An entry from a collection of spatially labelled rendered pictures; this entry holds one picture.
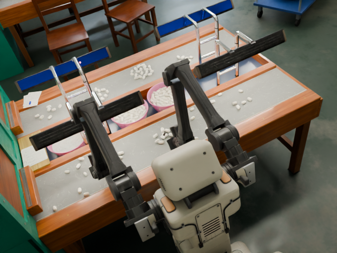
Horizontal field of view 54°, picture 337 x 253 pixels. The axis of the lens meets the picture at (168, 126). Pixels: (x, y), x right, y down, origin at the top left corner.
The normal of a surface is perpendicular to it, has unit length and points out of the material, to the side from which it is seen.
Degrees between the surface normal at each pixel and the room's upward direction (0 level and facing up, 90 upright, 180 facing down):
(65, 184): 0
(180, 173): 48
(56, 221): 0
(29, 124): 0
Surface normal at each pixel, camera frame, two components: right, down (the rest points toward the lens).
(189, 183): 0.22, -0.02
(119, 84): -0.15, -0.69
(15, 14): 0.44, 0.60
